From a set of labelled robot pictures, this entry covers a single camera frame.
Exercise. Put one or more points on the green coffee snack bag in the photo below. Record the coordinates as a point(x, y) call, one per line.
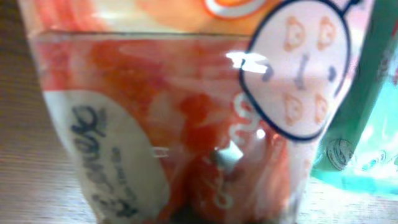
point(363, 93)

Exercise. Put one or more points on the multicolour tissue pocket pack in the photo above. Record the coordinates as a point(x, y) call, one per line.
point(194, 111)

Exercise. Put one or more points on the mint green wipes packet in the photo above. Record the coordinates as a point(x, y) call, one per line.
point(359, 151)

